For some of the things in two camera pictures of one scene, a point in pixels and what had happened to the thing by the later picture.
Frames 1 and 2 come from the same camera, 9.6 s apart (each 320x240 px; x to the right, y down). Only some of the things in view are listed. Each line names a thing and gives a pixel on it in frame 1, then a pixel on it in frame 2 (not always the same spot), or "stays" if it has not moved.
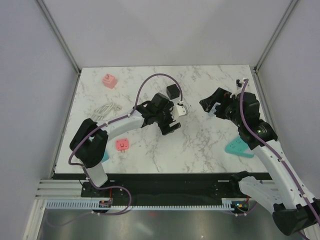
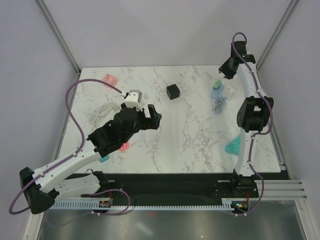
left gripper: x=165 y=128 -> x=152 y=123
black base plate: x=158 y=189 stays
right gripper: x=220 y=95 -> x=222 y=69
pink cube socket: x=109 y=81 stays
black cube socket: x=173 y=91 stays
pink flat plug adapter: x=122 y=144 stays
